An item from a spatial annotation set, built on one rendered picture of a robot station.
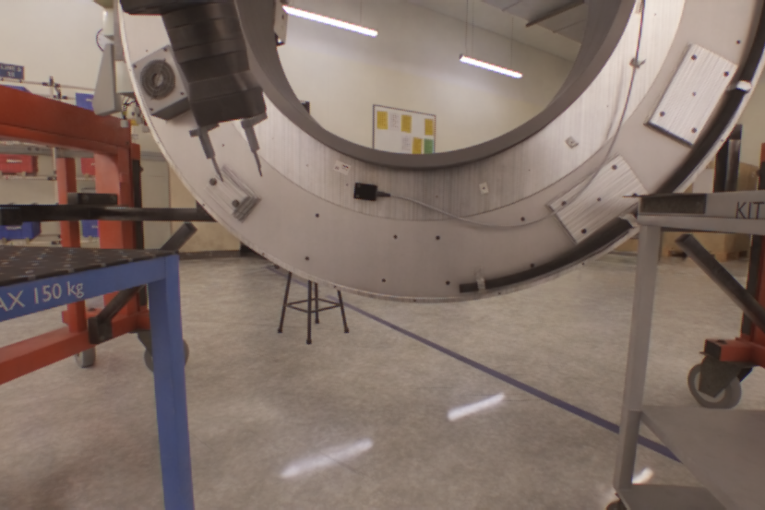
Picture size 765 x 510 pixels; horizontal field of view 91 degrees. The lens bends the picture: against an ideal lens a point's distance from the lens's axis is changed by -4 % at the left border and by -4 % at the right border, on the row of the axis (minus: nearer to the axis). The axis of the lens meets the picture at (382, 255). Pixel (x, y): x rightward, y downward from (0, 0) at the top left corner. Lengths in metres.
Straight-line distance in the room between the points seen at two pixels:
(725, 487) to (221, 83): 0.81
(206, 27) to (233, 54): 0.03
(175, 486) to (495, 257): 0.69
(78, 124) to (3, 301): 1.17
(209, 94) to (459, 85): 7.84
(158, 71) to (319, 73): 5.70
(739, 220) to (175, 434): 0.78
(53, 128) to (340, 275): 0.98
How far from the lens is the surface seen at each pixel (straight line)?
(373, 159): 0.82
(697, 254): 1.29
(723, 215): 0.65
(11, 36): 6.22
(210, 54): 0.47
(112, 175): 1.69
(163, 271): 0.58
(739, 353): 1.69
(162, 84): 1.02
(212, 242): 5.35
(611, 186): 0.92
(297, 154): 0.91
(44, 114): 1.50
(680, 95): 1.00
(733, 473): 0.79
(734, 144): 1.33
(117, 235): 1.69
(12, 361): 1.43
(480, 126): 8.49
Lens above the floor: 0.66
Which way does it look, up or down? 7 degrees down
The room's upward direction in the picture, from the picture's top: 1 degrees clockwise
